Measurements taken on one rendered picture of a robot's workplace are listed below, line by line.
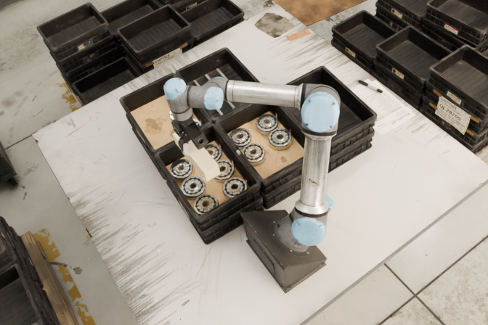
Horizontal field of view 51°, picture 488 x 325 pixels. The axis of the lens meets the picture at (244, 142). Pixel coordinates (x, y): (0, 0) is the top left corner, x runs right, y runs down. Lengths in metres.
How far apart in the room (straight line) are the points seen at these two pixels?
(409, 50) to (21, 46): 3.06
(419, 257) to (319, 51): 1.24
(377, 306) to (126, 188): 1.40
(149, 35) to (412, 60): 1.69
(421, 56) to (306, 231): 1.86
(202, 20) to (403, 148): 1.83
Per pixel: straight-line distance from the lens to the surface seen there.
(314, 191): 1.73
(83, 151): 2.66
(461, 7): 3.59
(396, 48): 3.41
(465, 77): 3.14
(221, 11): 3.74
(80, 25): 3.78
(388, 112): 2.60
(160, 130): 2.43
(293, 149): 2.26
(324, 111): 1.61
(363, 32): 3.68
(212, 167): 1.90
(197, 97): 1.71
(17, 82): 4.35
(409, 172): 2.39
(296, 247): 1.96
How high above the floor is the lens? 2.64
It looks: 52 degrees down
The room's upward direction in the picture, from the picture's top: 9 degrees counter-clockwise
